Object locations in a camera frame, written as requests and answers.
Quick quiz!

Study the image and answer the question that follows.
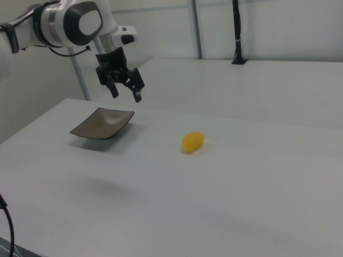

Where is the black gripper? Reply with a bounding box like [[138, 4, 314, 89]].
[[95, 47, 146, 103]]

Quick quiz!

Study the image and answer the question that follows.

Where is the square brown ceramic plate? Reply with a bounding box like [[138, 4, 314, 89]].
[[70, 107, 135, 140]]

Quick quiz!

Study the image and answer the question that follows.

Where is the yellow potato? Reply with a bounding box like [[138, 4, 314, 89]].
[[182, 131, 205, 154]]

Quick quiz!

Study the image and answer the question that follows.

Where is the black hanging cable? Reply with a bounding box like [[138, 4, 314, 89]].
[[0, 192, 15, 257]]

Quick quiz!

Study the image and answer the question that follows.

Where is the aluminium wall post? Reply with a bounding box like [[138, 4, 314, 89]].
[[192, 0, 206, 59], [70, 46, 92, 102]]

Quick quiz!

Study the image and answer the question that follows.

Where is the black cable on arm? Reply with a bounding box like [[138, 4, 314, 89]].
[[47, 45, 91, 57]]

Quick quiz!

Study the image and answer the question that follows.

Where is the black strap on arm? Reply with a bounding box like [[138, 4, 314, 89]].
[[0, 23, 20, 55]]

